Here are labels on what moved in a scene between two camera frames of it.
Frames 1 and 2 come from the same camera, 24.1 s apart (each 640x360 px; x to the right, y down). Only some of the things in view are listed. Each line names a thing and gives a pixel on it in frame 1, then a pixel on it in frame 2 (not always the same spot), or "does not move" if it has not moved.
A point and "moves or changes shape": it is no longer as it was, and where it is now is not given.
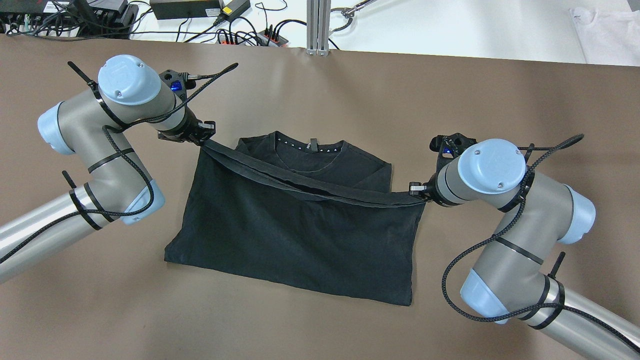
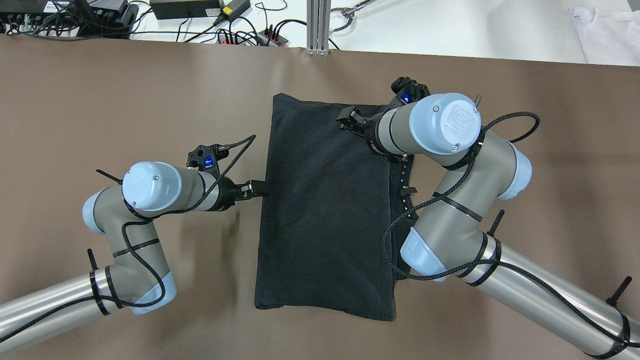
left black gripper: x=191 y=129 → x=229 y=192
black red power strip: x=267 y=37 does not move
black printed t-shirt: x=315 y=215 moves or changes shape
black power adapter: x=165 y=9 does not move
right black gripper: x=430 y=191 → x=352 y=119
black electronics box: x=76 y=18 does not move
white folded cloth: x=608 y=38 does not move
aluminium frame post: x=318 y=17 does not move
